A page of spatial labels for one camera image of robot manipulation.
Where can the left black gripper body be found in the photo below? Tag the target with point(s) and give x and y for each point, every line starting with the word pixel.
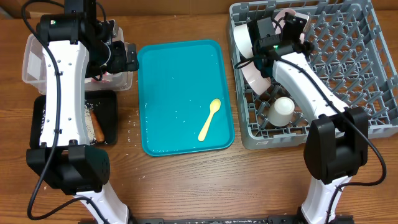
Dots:
pixel 117 62

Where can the pink bowl with rice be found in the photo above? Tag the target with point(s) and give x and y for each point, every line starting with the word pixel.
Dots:
pixel 279 23

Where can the white bowl with food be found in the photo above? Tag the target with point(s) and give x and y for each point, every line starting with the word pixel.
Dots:
pixel 243 41

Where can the white round plate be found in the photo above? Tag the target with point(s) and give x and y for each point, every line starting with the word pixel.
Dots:
pixel 255 80

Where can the fried sausage stick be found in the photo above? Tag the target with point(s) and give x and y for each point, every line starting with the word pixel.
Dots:
pixel 99 135

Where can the white paper cup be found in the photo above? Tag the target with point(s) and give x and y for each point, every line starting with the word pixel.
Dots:
pixel 281 112

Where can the yellow plastic spoon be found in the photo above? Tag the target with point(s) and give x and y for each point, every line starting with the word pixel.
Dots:
pixel 215 105

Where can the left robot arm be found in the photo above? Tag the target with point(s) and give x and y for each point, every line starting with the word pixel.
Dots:
pixel 78 45

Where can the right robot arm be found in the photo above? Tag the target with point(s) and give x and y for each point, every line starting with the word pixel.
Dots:
pixel 337 143

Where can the grey dishwasher rack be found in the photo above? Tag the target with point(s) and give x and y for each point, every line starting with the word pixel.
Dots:
pixel 350 57

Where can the black plastic tray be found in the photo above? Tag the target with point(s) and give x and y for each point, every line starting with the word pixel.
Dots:
pixel 104 105

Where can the teal serving tray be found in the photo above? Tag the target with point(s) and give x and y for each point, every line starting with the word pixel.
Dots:
pixel 176 84

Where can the pile of white rice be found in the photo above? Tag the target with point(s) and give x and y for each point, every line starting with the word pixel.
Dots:
pixel 89 126

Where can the clear plastic bin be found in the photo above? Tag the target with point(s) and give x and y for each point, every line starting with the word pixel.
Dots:
pixel 34 72

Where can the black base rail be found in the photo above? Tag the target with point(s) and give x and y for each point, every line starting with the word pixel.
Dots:
pixel 283 219

